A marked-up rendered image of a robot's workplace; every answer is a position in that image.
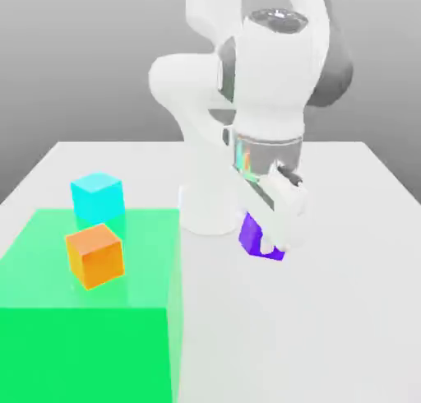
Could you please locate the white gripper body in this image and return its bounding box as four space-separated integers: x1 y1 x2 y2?
230 165 309 251

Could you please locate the small purple cube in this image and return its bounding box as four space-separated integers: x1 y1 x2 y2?
238 211 286 262

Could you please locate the small cyan cube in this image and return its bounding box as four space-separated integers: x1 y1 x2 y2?
70 171 127 225

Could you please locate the small orange cube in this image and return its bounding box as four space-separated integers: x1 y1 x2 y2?
65 223 126 291

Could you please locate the large green box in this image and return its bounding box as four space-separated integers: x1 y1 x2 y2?
0 207 184 403

